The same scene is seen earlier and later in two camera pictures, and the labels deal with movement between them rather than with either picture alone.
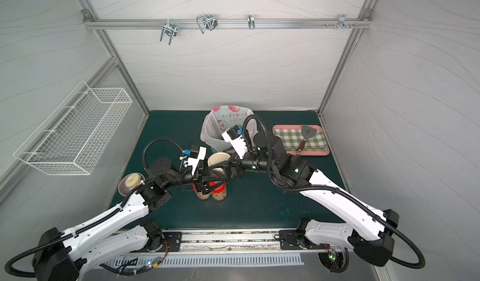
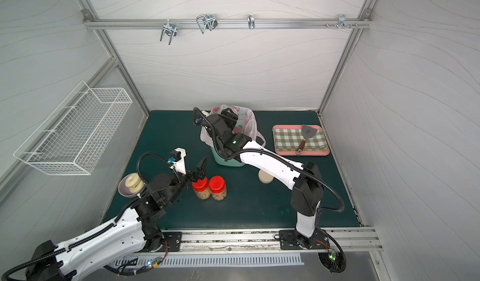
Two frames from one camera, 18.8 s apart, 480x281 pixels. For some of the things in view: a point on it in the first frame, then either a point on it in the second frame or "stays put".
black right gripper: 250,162 -> 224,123
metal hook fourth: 342,22 stays put
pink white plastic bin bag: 219,120 stays put
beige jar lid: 217,157 -> 265,177
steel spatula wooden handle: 307,132 stays put
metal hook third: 250,21 stays put
